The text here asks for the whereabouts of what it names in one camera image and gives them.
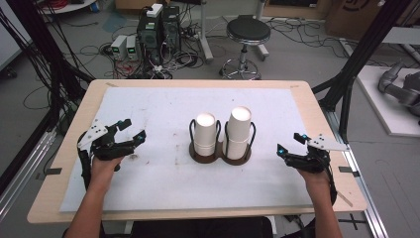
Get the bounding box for grey power supply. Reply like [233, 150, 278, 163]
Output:
[126, 35, 140, 61]
[110, 34, 129, 61]

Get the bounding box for white box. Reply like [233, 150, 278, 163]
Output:
[146, 3, 164, 19]

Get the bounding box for person's right hand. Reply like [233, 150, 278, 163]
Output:
[295, 167, 332, 196]

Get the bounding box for tangle of floor cables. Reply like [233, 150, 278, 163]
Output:
[98, 41, 206, 80]

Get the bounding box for stack of white paper cups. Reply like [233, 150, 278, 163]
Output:
[192, 112, 218, 158]
[222, 105, 253, 161]

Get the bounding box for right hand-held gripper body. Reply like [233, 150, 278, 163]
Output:
[285, 133, 350, 174]

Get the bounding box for black frame post with cables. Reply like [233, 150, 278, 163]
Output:
[0, 0, 95, 137]

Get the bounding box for person's dark clothing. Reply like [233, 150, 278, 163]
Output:
[131, 215, 275, 238]

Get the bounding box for dark brown cup holder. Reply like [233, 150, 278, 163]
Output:
[188, 118, 258, 166]

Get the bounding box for cardboard box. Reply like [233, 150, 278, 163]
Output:
[324, 0, 392, 42]

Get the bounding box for white foam mat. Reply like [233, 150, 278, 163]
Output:
[58, 86, 315, 213]

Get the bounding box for black computer tower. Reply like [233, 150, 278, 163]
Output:
[161, 5, 182, 55]
[136, 13, 164, 66]

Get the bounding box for white platform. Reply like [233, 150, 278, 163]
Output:
[356, 64, 420, 139]

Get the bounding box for person's left hand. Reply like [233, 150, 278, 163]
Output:
[88, 156, 126, 191]

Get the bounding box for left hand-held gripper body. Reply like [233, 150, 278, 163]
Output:
[76, 118, 135, 163]

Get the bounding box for aluminium rail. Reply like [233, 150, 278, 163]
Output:
[0, 128, 57, 221]
[323, 108, 390, 238]

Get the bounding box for black round stool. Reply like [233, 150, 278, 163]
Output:
[219, 14, 272, 81]

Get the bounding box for black floor cables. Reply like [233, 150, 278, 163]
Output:
[266, 17, 352, 60]

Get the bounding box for white desk leg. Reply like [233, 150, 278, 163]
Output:
[197, 0, 215, 64]

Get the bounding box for white round table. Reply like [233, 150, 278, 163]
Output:
[39, 0, 99, 15]

